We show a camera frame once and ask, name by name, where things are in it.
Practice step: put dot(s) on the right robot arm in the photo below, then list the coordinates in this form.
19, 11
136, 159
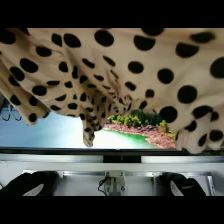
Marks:
181, 186

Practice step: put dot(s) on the cream black-dotted shirt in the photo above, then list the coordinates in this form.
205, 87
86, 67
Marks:
113, 53

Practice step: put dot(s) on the silver frame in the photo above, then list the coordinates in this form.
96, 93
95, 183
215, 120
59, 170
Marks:
113, 166

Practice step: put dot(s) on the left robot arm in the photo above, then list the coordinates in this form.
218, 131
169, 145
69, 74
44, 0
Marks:
30, 185

